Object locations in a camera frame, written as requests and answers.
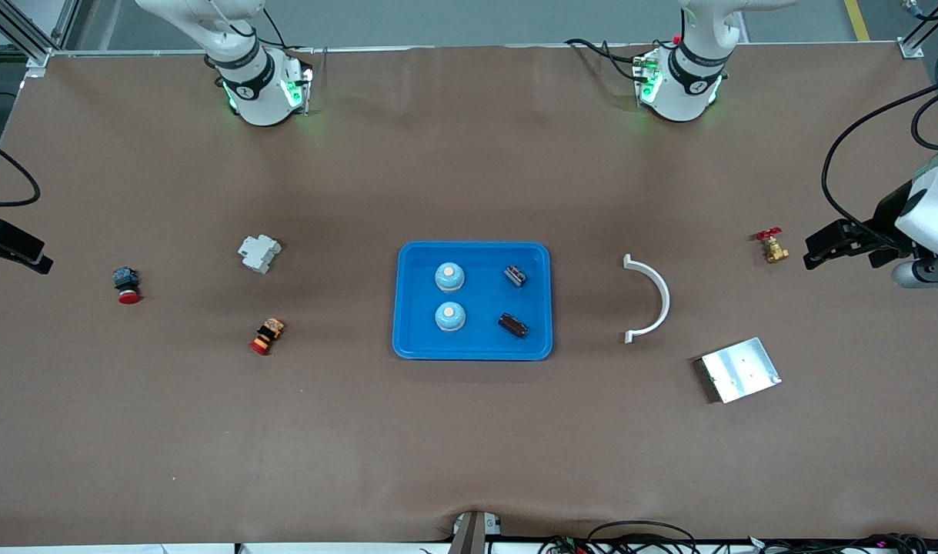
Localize red orange push button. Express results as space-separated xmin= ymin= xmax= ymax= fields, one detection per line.
xmin=249 ymin=318 xmax=285 ymax=356

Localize blue plastic tray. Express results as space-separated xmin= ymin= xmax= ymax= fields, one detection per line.
xmin=392 ymin=241 xmax=554 ymax=362

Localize black base cable bundle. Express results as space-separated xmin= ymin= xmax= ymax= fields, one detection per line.
xmin=565 ymin=37 xmax=646 ymax=82

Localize silver metal plate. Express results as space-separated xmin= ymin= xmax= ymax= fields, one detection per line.
xmin=699 ymin=336 xmax=783 ymax=405

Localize black cable loop bundle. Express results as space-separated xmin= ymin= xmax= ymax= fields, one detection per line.
xmin=538 ymin=521 xmax=700 ymax=554

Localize green lit base connector bracket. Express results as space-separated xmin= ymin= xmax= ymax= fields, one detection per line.
xmin=282 ymin=65 xmax=315 ymax=116
xmin=633 ymin=48 xmax=663 ymax=105

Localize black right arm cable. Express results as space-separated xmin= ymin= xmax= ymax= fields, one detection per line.
xmin=0 ymin=138 xmax=41 ymax=207

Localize aluminium frame profile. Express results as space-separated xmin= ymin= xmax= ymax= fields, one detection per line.
xmin=900 ymin=0 xmax=938 ymax=58
xmin=0 ymin=0 xmax=81 ymax=70

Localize white circuit breaker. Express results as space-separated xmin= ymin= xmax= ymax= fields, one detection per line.
xmin=238 ymin=234 xmax=282 ymax=275

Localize red mushroom emergency button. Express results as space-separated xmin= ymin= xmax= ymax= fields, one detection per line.
xmin=112 ymin=266 xmax=143 ymax=305

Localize brown table cover sheet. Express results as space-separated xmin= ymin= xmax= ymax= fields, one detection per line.
xmin=0 ymin=42 xmax=938 ymax=547

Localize white curved bracket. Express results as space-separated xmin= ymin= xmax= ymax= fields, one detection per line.
xmin=623 ymin=254 xmax=671 ymax=344

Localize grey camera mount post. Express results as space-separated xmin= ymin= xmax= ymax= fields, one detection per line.
xmin=447 ymin=509 xmax=505 ymax=554

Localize brass valve red handle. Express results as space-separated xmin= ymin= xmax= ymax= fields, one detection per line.
xmin=756 ymin=228 xmax=790 ymax=265

